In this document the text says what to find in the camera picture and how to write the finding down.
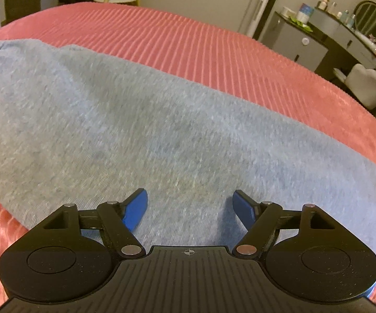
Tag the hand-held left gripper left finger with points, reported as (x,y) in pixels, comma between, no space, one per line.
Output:
(137,207)

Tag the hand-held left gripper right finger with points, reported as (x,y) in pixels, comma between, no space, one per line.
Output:
(243,203)

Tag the grey pants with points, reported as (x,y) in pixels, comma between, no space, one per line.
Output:
(142,120)

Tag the pink ribbed bedspread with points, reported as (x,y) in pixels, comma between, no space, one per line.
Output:
(191,45)

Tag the grey bedside cabinet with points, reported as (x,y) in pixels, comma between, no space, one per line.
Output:
(289,42)

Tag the white shell-back chair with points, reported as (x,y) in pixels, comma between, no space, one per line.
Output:
(367,86)

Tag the green leafy item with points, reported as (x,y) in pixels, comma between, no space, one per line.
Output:
(302,24)

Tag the white cup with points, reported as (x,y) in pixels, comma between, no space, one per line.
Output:
(287,11)

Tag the grey vanity desk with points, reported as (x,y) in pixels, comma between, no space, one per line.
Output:
(330,24)

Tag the blue white tissue canister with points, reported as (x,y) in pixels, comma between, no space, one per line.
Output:
(305,13)

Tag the pale blue bottle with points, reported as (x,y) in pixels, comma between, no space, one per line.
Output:
(350,19)

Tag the brown diffuser bottle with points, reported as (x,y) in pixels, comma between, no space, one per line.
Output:
(321,5)

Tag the round vanity mirror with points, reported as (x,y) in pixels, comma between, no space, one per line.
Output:
(370,19)

